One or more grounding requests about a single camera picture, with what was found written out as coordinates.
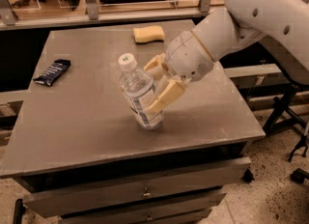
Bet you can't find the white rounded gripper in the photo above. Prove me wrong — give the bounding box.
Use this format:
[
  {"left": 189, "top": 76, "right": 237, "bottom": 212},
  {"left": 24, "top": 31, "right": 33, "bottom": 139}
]
[{"left": 144, "top": 31, "right": 213, "bottom": 114}]

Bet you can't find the clear plastic water bottle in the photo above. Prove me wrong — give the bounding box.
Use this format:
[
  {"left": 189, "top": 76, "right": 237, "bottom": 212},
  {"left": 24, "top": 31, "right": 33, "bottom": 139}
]
[{"left": 118, "top": 53, "right": 163, "bottom": 130}]

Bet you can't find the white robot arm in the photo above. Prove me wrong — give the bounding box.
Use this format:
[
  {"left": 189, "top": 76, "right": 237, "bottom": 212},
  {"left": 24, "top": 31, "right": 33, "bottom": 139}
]
[{"left": 145, "top": 0, "right": 309, "bottom": 113}]

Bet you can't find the yellow sponge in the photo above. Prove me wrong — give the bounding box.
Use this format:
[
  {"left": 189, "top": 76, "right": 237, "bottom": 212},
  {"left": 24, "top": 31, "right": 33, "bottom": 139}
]
[{"left": 133, "top": 25, "right": 165, "bottom": 43}]

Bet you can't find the dark blue snack bar wrapper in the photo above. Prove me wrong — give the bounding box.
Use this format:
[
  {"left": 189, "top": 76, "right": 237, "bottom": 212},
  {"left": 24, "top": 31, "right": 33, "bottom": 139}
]
[{"left": 33, "top": 59, "right": 70, "bottom": 87}]

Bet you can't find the black tripod stand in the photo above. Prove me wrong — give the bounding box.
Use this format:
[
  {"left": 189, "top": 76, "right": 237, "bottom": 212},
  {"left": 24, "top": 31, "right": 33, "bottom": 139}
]
[{"left": 262, "top": 84, "right": 309, "bottom": 184}]

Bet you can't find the black caster wheel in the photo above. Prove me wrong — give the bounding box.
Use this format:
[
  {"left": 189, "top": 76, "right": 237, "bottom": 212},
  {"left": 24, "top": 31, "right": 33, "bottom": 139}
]
[{"left": 242, "top": 169, "right": 254, "bottom": 182}]

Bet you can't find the grey lower drawer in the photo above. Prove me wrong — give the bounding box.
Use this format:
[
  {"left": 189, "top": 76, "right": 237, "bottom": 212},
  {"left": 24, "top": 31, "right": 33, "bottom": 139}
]
[{"left": 59, "top": 192, "right": 227, "bottom": 224}]

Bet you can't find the grey drawer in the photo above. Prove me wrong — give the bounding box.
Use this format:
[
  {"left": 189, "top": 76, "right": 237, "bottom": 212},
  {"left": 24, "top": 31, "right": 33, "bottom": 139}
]
[
  {"left": 23, "top": 157, "right": 251, "bottom": 217},
  {"left": 59, "top": 192, "right": 227, "bottom": 224}
]

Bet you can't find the grey upper drawer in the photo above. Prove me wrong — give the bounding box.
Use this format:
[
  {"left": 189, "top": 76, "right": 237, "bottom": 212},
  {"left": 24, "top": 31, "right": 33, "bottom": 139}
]
[{"left": 23, "top": 157, "right": 251, "bottom": 217}]

